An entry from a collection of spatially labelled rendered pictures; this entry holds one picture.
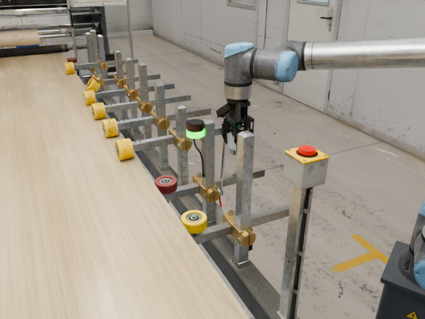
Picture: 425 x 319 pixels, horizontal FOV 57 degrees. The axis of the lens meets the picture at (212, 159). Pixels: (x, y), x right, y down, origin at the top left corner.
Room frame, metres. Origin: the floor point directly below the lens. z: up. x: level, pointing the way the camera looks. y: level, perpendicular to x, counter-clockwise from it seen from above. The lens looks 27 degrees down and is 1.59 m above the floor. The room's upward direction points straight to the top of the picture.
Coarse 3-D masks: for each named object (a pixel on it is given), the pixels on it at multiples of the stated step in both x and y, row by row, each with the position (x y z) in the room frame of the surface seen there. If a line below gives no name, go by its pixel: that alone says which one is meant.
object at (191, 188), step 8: (256, 168) 1.38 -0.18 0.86; (224, 176) 1.32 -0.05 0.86; (232, 176) 1.32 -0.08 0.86; (256, 176) 1.36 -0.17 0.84; (192, 184) 1.26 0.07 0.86; (216, 184) 1.28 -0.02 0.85; (224, 184) 1.29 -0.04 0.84; (176, 192) 1.21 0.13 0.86; (184, 192) 1.22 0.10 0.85; (192, 192) 1.23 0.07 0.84; (168, 200) 1.19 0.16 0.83
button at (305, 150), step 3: (300, 147) 0.78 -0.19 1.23; (303, 147) 0.78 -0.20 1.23; (306, 147) 0.78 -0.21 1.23; (309, 147) 0.78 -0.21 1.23; (312, 147) 0.78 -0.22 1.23; (300, 150) 0.77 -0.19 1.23; (303, 150) 0.77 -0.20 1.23; (306, 150) 0.77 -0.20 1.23; (309, 150) 0.77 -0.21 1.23; (312, 150) 0.77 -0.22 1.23; (315, 150) 0.77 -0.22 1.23; (300, 153) 0.77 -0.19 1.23; (303, 153) 0.76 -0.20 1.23; (306, 153) 0.76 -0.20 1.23; (309, 153) 0.76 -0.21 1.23; (312, 153) 0.76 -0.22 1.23; (315, 153) 0.76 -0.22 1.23
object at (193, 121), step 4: (188, 120) 1.23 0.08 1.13; (192, 120) 1.23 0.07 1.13; (196, 120) 1.23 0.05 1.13; (200, 120) 1.23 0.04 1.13; (192, 124) 1.19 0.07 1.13; (196, 124) 1.19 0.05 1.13; (200, 124) 1.19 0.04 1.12; (204, 136) 1.21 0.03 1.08; (200, 140) 1.24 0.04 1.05; (204, 140) 1.21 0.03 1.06; (196, 148) 1.21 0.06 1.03; (200, 152) 1.22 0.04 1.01; (200, 156) 1.22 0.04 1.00; (204, 176) 1.22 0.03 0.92
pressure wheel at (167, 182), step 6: (156, 180) 1.20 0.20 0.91; (162, 180) 1.21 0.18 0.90; (168, 180) 1.21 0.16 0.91; (174, 180) 1.20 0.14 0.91; (156, 186) 1.18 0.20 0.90; (162, 186) 1.17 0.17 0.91; (168, 186) 1.17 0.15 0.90; (174, 186) 1.18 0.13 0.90; (162, 192) 1.17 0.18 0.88; (168, 192) 1.17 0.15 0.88
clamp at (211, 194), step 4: (196, 176) 1.30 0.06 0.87; (196, 180) 1.27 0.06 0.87; (200, 180) 1.27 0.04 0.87; (200, 184) 1.24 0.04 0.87; (200, 188) 1.24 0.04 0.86; (204, 188) 1.21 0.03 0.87; (208, 188) 1.21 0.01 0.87; (212, 188) 1.21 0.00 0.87; (216, 188) 1.22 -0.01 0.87; (200, 192) 1.24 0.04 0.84; (204, 192) 1.21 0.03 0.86; (208, 192) 1.19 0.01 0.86; (212, 192) 1.19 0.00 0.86; (216, 192) 1.20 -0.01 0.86; (204, 196) 1.19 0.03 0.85; (208, 196) 1.19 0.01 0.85; (212, 196) 1.19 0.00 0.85; (216, 196) 1.20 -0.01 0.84; (204, 200) 1.21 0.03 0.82; (208, 200) 1.19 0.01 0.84; (212, 200) 1.19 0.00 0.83; (216, 200) 1.20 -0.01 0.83
